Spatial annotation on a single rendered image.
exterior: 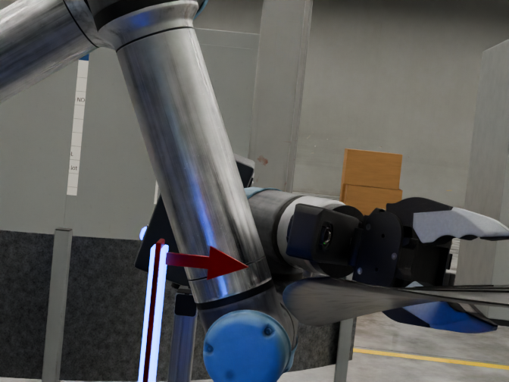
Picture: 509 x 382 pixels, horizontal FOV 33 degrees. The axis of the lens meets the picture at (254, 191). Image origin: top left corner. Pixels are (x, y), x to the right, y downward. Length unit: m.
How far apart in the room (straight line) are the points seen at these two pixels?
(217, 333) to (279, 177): 4.16
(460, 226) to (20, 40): 0.50
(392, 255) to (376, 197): 7.97
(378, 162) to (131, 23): 7.97
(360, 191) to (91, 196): 3.06
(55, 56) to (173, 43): 0.21
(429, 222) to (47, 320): 1.74
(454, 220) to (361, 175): 7.98
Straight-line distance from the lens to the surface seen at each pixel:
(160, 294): 0.59
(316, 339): 2.75
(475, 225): 0.69
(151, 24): 0.76
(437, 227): 0.71
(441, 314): 0.70
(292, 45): 4.91
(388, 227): 0.74
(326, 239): 0.70
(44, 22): 0.93
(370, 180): 8.69
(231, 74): 6.63
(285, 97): 4.88
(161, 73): 0.76
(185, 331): 1.14
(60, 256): 2.32
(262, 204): 0.88
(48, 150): 6.89
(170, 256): 0.59
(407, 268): 0.74
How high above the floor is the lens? 1.27
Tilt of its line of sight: 4 degrees down
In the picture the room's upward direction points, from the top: 6 degrees clockwise
